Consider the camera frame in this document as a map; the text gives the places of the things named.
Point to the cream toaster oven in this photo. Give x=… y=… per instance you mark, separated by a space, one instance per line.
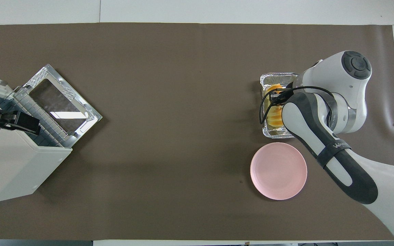
x=12 y=164

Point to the pink round plate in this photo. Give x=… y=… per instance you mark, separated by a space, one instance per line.
x=278 y=171

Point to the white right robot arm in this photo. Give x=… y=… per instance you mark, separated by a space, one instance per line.
x=333 y=75

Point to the aluminium foil baking tray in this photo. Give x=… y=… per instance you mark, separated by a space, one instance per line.
x=275 y=78

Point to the glass oven door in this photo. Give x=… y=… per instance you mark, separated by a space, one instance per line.
x=80 y=102

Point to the yellow braided bread loaf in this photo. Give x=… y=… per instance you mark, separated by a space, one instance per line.
x=274 y=118

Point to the brown table mat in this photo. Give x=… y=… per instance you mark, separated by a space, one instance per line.
x=183 y=119

